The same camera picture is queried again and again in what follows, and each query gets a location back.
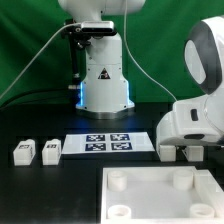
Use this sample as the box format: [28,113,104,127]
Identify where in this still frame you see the grey camera on stand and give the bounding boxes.
[81,21,117,36]

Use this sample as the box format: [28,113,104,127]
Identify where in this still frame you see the grey camera cable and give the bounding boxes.
[0,23,82,101]

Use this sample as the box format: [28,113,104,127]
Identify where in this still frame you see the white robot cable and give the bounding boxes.
[123,0,178,103]

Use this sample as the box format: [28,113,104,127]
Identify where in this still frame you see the white square tabletop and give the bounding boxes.
[101,166,224,224]

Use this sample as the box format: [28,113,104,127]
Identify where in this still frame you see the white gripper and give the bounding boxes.
[156,99,224,146]

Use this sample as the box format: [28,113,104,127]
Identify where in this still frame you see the white L-shaped obstacle fixture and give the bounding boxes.
[194,170,224,218]

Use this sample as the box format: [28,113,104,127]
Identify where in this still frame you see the white sheet with markers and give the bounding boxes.
[62,132,154,155]

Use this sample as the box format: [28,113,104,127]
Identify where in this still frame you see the black camera stand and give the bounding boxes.
[61,19,90,104]

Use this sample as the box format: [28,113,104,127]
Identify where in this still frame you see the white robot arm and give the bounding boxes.
[58,0,224,146]

